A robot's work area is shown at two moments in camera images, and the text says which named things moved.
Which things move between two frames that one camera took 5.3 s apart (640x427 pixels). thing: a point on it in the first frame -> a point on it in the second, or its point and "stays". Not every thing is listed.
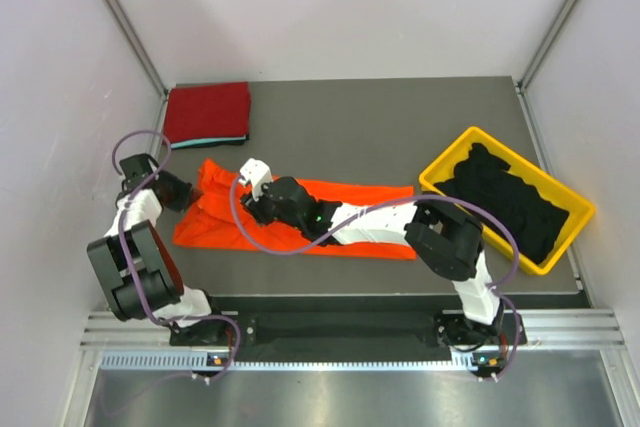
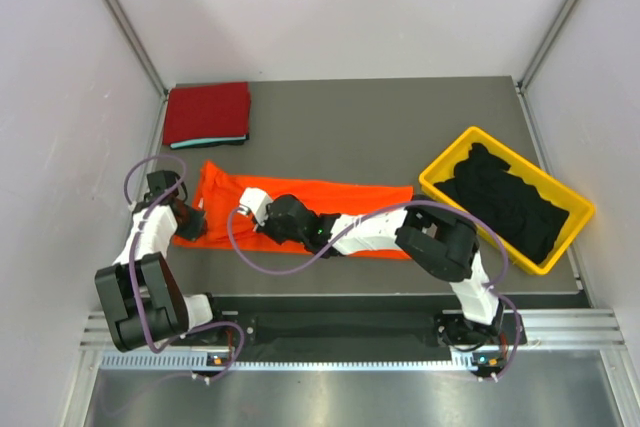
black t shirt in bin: x=532 y=217 stays
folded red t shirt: x=207 y=112 stays
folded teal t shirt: x=208 y=142 stays
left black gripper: x=187 y=196 -> x=198 y=228
